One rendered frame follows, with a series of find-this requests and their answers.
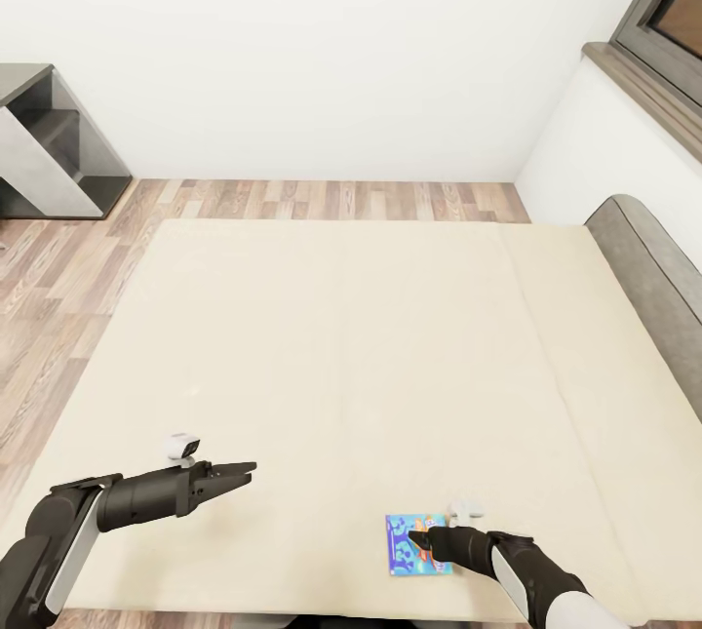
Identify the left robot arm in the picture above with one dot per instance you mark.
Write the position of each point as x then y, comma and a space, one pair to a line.
39, 570

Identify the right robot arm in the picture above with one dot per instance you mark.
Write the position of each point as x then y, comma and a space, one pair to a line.
546, 595

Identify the bed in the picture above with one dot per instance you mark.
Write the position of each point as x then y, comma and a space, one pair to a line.
383, 367

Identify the board game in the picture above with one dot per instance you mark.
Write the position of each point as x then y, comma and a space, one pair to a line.
405, 556

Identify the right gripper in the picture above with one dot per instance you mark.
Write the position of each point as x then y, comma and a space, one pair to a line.
450, 544

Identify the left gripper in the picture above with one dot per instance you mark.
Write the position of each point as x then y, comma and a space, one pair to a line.
178, 491

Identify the fixed window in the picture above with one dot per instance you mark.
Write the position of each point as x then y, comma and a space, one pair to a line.
655, 56

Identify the desk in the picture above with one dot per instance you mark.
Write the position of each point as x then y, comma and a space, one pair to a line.
54, 162

